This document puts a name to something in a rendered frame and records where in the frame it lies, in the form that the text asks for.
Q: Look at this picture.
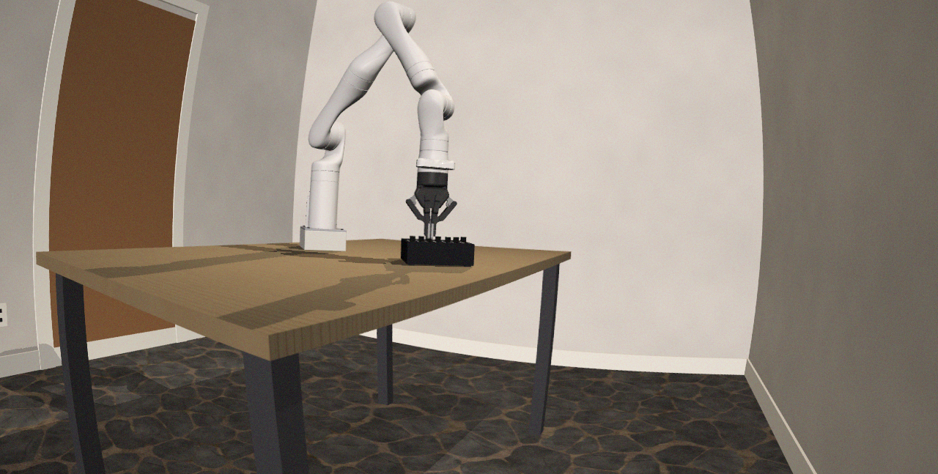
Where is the black lighting desk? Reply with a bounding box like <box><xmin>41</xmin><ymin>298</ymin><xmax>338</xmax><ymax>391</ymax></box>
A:
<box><xmin>401</xmin><ymin>236</ymin><xmax>475</xmax><ymax>267</ymax></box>

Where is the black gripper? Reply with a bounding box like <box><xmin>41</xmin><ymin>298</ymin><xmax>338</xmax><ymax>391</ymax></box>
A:
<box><xmin>406</xmin><ymin>171</ymin><xmax>457</xmax><ymax>239</ymax></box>

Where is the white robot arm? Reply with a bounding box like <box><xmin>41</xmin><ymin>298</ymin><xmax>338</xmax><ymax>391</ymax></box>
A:
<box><xmin>306</xmin><ymin>1</ymin><xmax>455</xmax><ymax>229</ymax></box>

